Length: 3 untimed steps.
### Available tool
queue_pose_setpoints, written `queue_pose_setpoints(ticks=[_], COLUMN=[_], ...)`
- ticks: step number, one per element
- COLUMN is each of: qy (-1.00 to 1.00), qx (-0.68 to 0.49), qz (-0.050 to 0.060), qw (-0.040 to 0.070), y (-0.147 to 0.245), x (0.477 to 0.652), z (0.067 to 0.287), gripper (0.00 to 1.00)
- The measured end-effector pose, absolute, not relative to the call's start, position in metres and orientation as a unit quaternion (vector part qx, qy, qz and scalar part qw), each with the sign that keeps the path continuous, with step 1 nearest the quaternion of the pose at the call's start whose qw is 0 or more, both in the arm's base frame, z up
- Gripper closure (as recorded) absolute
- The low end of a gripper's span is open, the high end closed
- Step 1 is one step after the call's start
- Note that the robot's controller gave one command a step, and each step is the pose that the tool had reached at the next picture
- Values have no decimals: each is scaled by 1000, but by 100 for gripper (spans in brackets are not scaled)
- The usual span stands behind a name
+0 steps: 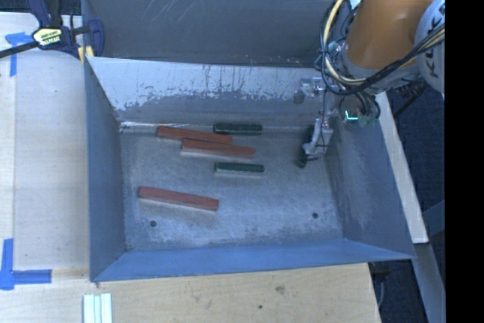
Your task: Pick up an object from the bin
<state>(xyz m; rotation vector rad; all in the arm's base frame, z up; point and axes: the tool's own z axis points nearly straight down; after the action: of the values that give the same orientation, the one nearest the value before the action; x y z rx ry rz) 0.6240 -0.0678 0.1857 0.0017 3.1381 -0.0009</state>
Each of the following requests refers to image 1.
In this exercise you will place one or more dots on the dark green flat block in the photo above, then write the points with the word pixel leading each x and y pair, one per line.
pixel 239 167
pixel 238 128

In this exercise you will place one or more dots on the pale wood board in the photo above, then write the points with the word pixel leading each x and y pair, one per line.
pixel 49 162

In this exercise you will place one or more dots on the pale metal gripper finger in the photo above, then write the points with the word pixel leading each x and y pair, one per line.
pixel 323 132
pixel 311 87

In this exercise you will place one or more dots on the grey metal bin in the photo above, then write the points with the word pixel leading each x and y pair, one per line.
pixel 234 215

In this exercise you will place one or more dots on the red-brown flat block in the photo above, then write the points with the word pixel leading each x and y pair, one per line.
pixel 177 133
pixel 177 197
pixel 223 148

